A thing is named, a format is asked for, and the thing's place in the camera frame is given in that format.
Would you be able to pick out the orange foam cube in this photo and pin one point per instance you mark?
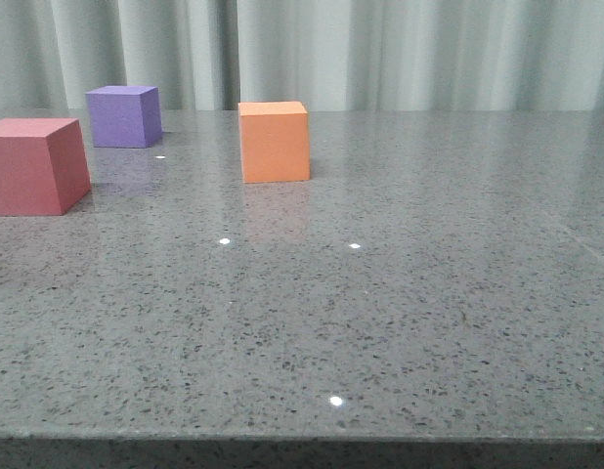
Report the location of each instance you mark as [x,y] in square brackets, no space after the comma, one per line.
[274,142]

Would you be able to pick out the pale green curtain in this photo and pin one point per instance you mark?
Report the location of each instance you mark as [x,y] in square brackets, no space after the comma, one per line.
[330,55]

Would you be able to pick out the purple foam cube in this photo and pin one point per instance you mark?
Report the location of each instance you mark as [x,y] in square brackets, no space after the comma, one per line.
[124,116]

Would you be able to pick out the pink-red foam cube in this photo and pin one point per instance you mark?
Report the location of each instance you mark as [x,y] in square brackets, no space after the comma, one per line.
[43,167]

